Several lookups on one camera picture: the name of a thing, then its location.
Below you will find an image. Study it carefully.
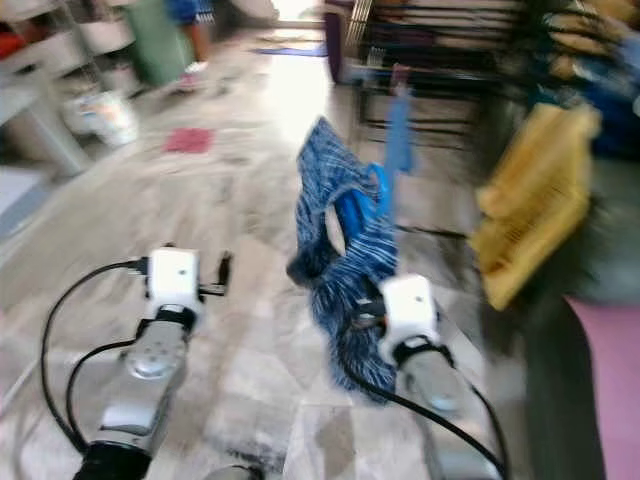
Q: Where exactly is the blue plaid shirt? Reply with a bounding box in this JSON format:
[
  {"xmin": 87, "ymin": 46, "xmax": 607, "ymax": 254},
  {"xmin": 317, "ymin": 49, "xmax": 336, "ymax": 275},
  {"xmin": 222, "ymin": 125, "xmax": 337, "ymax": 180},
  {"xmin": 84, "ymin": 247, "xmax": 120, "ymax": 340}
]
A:
[{"xmin": 287, "ymin": 117, "xmax": 401, "ymax": 406}]

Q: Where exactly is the blue floor mat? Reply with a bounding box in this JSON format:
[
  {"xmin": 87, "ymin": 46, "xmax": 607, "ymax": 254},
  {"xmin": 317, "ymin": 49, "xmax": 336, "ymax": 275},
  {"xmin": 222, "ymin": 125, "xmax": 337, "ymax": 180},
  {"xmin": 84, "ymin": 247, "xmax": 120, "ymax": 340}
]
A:
[{"xmin": 255, "ymin": 42, "xmax": 329, "ymax": 58}]

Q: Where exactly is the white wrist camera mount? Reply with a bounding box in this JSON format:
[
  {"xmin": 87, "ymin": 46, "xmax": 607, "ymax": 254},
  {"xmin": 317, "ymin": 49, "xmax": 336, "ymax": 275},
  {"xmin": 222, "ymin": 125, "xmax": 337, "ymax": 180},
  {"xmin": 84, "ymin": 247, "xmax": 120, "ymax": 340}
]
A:
[
  {"xmin": 378, "ymin": 273, "xmax": 441, "ymax": 366},
  {"xmin": 147, "ymin": 248, "xmax": 201, "ymax": 319}
]

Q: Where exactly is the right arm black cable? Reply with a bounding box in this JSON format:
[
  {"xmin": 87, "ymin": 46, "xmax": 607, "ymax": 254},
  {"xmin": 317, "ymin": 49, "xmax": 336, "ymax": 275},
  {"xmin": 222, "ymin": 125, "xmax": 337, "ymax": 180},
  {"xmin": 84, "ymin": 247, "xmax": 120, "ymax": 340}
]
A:
[{"xmin": 335, "ymin": 310, "xmax": 511, "ymax": 479}]

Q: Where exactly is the pink cushion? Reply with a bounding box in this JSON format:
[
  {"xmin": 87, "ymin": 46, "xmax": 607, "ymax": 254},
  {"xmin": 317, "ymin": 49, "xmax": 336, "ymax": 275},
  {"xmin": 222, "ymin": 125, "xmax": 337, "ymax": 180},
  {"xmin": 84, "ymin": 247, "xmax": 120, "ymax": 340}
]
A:
[{"xmin": 565, "ymin": 295, "xmax": 640, "ymax": 480}]

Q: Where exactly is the blue plastic hanger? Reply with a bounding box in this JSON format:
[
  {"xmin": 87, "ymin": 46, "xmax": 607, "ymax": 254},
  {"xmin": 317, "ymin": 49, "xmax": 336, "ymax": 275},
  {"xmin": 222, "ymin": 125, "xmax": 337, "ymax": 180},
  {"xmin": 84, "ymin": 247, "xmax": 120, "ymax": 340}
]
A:
[{"xmin": 332, "ymin": 162, "xmax": 393, "ymax": 246}]

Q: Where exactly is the white shelf unit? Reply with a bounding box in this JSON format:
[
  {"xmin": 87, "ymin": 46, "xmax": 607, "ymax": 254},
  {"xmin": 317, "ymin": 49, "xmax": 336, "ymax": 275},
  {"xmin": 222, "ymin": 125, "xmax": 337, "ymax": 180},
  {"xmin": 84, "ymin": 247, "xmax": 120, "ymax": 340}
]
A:
[{"xmin": 0, "ymin": 0, "xmax": 131, "ymax": 179}]

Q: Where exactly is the blue garment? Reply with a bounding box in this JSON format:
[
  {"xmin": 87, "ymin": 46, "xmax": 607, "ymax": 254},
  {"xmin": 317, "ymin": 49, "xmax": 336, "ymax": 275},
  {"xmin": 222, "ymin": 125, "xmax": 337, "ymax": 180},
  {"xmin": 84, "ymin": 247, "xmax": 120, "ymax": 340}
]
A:
[{"xmin": 168, "ymin": 0, "xmax": 213, "ymax": 26}]

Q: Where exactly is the white printed plastic bag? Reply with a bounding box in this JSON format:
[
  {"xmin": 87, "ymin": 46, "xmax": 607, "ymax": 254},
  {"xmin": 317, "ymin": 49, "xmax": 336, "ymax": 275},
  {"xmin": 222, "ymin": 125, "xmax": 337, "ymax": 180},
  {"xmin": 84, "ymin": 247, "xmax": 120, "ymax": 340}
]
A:
[{"xmin": 65, "ymin": 90, "xmax": 141, "ymax": 149}]

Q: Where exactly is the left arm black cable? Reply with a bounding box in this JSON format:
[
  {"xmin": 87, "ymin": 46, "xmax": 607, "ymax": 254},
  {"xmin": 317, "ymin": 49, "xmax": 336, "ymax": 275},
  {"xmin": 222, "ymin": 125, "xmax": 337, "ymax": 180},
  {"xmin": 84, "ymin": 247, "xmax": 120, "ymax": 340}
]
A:
[{"xmin": 40, "ymin": 258, "xmax": 151, "ymax": 456}]

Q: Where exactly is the pink white shoe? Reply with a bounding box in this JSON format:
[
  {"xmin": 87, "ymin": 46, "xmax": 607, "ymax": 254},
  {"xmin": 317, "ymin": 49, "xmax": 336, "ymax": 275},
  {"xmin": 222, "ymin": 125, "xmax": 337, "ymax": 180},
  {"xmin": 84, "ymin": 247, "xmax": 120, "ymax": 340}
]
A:
[{"xmin": 178, "ymin": 60, "xmax": 211, "ymax": 93}]

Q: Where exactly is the dark green sofa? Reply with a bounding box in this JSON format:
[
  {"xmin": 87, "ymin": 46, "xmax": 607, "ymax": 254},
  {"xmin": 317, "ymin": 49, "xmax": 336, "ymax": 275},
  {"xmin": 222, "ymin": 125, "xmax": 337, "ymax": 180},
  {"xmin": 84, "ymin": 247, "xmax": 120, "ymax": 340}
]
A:
[{"xmin": 480, "ymin": 95, "xmax": 640, "ymax": 480}]

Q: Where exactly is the red cloth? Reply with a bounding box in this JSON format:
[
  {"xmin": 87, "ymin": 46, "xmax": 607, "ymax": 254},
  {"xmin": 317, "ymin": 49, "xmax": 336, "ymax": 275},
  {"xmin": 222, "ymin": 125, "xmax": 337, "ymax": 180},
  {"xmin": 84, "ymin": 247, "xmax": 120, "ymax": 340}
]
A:
[{"xmin": 165, "ymin": 127, "xmax": 214, "ymax": 154}]

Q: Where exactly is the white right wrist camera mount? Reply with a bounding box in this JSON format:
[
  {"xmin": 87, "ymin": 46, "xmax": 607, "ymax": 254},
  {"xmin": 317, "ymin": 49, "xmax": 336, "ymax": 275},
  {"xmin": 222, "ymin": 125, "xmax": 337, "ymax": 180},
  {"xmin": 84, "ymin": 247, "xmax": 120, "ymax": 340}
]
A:
[{"xmin": 378, "ymin": 273, "xmax": 441, "ymax": 366}]

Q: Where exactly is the green plastic bin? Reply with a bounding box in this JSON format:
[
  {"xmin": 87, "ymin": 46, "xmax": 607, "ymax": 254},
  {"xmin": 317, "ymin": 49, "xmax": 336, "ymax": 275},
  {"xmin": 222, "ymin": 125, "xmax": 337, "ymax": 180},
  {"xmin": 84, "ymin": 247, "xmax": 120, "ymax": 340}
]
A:
[{"xmin": 125, "ymin": 0, "xmax": 191, "ymax": 89}]

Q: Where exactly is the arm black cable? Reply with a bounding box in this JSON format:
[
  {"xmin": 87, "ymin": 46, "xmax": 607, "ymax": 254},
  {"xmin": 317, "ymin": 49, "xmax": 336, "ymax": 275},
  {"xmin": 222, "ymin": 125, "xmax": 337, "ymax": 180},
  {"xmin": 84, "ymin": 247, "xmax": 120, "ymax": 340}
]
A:
[
  {"xmin": 40, "ymin": 258, "xmax": 151, "ymax": 456},
  {"xmin": 335, "ymin": 310, "xmax": 511, "ymax": 479}
]

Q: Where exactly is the black drying rack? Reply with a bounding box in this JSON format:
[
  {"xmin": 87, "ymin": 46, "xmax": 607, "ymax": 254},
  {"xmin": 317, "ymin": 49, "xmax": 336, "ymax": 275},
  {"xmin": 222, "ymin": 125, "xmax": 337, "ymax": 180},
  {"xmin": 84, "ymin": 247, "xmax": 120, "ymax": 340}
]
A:
[{"xmin": 345, "ymin": 0, "xmax": 640, "ymax": 151}]

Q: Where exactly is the dark purple sofa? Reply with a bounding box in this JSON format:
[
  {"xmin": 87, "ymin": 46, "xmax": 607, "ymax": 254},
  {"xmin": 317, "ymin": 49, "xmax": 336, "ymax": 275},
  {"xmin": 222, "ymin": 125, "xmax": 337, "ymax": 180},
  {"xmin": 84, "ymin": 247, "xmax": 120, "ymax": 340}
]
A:
[{"xmin": 325, "ymin": 0, "xmax": 363, "ymax": 86}]

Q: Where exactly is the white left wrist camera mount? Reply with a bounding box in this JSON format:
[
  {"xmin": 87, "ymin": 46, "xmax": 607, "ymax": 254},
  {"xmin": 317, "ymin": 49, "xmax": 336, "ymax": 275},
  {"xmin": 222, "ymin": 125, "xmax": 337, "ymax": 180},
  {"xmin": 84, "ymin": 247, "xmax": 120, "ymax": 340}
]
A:
[{"xmin": 147, "ymin": 248, "xmax": 201, "ymax": 319}]

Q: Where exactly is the yellow shirt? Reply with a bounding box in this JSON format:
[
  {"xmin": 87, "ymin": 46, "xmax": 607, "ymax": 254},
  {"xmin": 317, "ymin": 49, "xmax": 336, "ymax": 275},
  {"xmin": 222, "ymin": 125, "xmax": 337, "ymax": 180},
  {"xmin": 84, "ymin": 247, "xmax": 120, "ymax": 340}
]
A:
[{"xmin": 468, "ymin": 103, "xmax": 601, "ymax": 311}]

